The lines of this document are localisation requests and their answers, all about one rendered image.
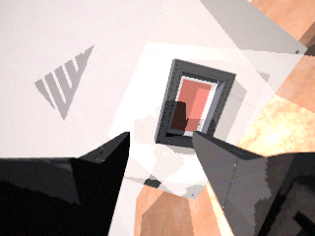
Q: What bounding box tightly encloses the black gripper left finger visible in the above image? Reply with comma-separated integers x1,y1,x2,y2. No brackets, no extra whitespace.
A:
0,131,131,236

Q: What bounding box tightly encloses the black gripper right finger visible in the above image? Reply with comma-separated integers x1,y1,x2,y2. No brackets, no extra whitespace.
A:
192,131,315,236

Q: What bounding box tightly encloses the dark grey picture frame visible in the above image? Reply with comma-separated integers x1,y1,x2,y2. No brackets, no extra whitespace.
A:
155,58,236,148

